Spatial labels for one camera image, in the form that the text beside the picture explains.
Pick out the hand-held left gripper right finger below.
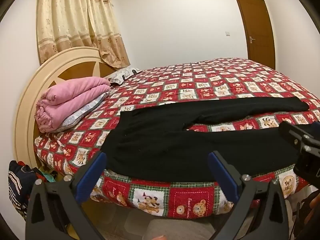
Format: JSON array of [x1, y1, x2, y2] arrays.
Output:
[[207, 151, 289, 240]]

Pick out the dark striped clothes pile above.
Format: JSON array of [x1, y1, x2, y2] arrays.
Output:
[[8, 160, 57, 217]]

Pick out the brown wooden door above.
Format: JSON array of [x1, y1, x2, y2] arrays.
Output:
[[234, 0, 276, 70]]

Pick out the folded pale floral quilt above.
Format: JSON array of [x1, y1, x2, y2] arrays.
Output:
[[54, 92, 110, 132]]

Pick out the grey patterned pillow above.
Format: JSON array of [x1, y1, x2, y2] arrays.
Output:
[[103, 67, 142, 85]]

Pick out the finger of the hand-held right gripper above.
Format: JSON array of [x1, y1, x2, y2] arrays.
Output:
[[278, 121, 320, 156]]

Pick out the folded pink blanket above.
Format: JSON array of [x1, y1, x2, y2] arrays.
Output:
[[35, 77, 112, 133]]

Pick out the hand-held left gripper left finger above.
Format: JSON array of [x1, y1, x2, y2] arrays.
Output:
[[25, 151, 108, 240]]

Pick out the cream wooden bed headboard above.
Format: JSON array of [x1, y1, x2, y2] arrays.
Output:
[[13, 46, 114, 167]]

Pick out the black pants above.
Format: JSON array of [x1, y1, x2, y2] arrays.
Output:
[[101, 97, 310, 182]]

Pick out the red teddy bear printed bedspread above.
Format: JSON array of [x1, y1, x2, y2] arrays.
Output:
[[34, 57, 320, 218]]

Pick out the beige patterned curtain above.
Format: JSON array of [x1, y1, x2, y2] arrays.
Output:
[[36, 0, 130, 68]]

